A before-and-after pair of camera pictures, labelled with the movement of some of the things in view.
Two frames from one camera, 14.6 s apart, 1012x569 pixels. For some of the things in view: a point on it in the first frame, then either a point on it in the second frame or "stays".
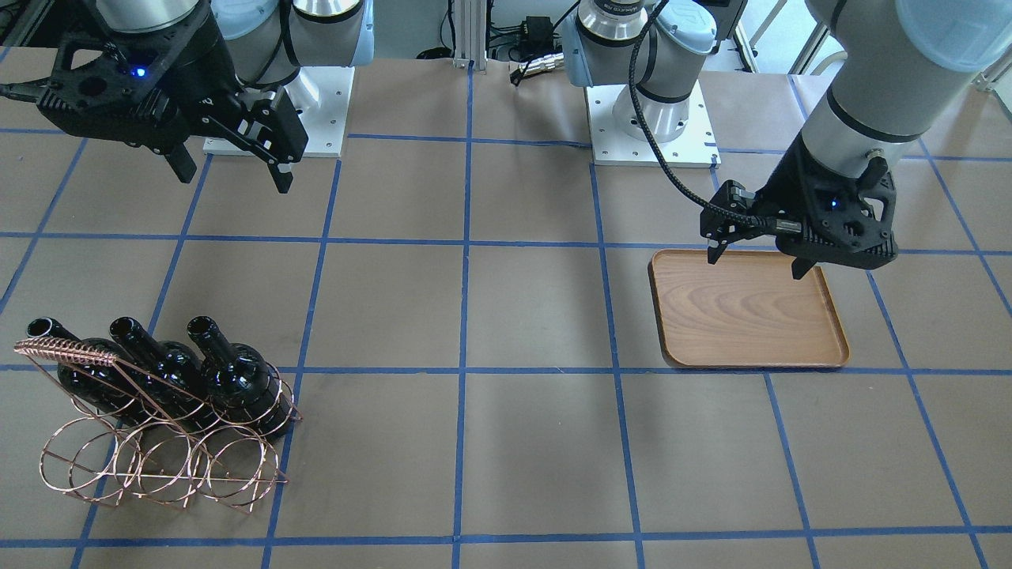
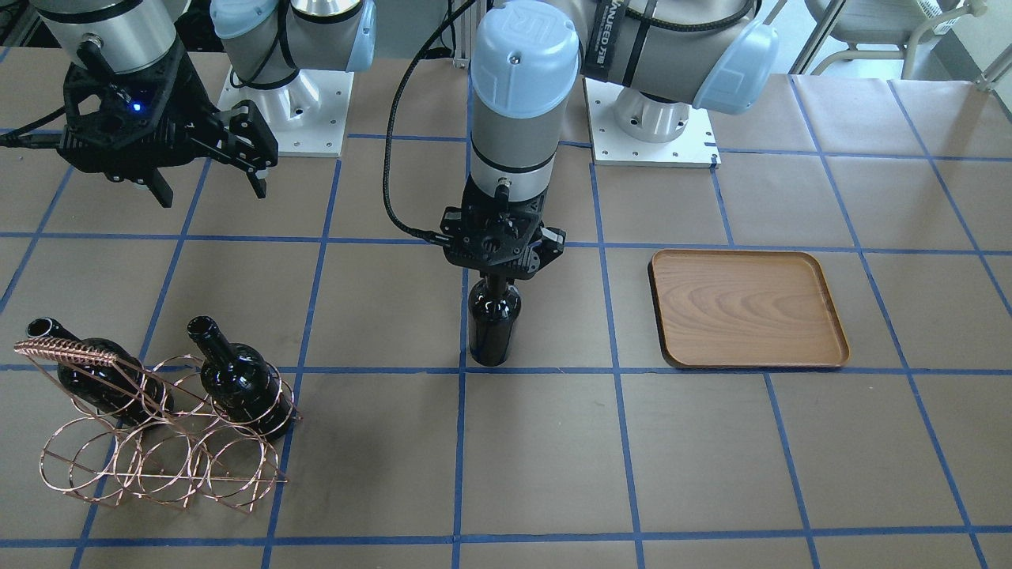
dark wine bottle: [117, 386] stays
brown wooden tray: [745, 310] stays
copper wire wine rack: [130, 433] stays
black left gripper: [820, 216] to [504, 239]
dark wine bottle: [165, 367] to [493, 308]
